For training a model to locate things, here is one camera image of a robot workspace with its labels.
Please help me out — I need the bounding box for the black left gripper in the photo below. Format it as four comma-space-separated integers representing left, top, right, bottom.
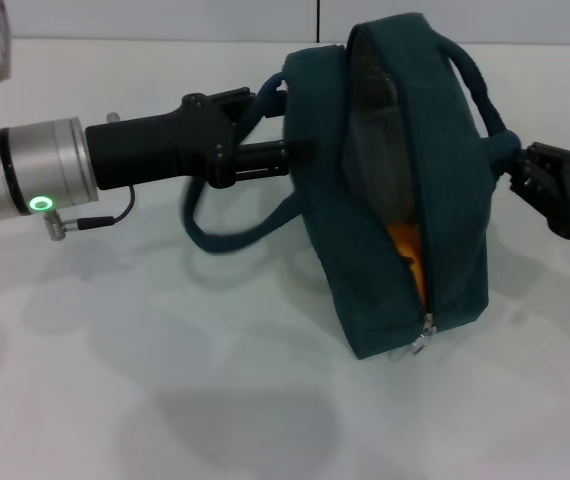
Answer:
84, 86, 317, 191

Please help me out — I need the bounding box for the dark teal fabric bag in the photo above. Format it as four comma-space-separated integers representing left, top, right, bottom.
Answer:
179, 12, 522, 361

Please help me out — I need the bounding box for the orange pear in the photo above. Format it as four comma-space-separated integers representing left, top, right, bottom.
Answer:
387, 222, 429, 307

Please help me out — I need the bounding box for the black arm connector cable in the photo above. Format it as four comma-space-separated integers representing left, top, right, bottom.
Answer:
76, 185, 137, 232

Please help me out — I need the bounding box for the metal zipper pull ring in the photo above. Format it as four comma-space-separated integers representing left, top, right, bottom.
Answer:
389, 312, 439, 361

